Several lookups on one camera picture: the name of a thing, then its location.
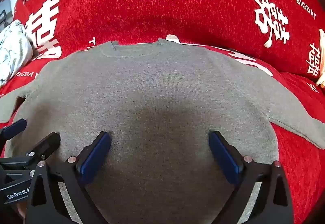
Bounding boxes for white floral cloth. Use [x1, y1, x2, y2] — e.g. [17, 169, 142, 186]
[0, 20, 33, 87]

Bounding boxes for cream folded cloth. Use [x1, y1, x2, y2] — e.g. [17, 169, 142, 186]
[316, 29, 325, 87]

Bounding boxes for grey knit sweater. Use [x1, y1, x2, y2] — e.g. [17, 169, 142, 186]
[0, 38, 325, 224]

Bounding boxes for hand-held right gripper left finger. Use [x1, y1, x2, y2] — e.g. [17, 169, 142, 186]
[25, 131, 111, 224]

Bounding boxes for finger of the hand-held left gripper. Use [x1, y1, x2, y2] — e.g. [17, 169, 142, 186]
[0, 119, 27, 150]
[25, 132, 61, 164]

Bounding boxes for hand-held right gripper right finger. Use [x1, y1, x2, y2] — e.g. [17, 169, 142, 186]
[208, 131, 295, 224]

